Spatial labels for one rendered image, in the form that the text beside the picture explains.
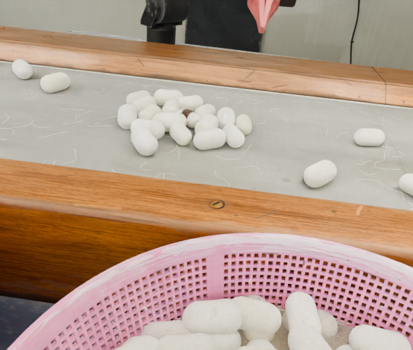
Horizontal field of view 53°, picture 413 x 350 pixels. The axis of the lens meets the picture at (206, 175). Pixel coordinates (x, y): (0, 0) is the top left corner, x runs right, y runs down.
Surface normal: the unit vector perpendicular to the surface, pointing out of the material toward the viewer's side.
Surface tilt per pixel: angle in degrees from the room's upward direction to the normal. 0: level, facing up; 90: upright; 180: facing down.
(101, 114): 0
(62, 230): 90
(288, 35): 90
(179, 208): 0
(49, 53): 45
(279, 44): 90
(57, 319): 75
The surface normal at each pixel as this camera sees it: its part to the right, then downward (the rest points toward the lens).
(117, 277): 0.67, 0.18
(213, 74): -0.02, -0.25
